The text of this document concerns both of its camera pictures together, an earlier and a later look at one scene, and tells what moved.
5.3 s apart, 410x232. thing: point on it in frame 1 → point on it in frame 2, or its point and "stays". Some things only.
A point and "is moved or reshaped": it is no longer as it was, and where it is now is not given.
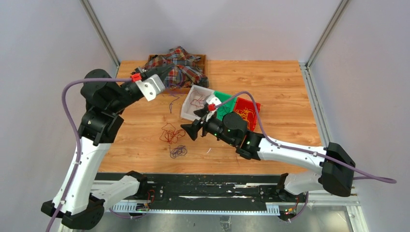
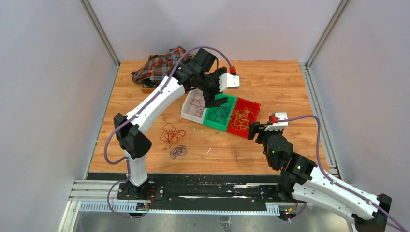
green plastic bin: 226,108 stays
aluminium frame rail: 358,220 stays
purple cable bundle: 179,151 stays
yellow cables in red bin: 244,113 stays
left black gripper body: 149,72 → 211,83
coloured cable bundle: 170,135 stays
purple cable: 170,104 is moved or reshaped
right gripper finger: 193,128 → 253,128
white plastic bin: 196,98 stays
